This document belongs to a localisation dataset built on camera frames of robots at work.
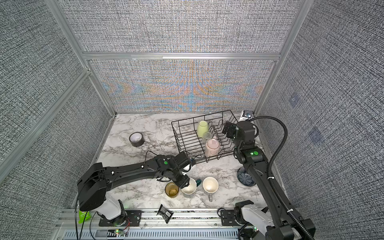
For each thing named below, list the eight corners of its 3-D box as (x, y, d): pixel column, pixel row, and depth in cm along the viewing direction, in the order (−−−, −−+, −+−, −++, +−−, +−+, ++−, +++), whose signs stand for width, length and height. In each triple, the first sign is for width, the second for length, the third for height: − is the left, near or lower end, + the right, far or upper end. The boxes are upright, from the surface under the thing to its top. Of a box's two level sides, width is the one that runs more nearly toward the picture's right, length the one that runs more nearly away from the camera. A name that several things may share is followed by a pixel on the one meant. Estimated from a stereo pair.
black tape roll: (129, 146, 103) (127, 142, 99) (133, 136, 108) (131, 132, 105) (142, 146, 103) (141, 142, 99) (145, 136, 108) (143, 132, 105)
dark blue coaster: (242, 189, 84) (244, 187, 81) (232, 172, 91) (234, 170, 88) (253, 185, 86) (255, 182, 83) (242, 168, 92) (244, 166, 89)
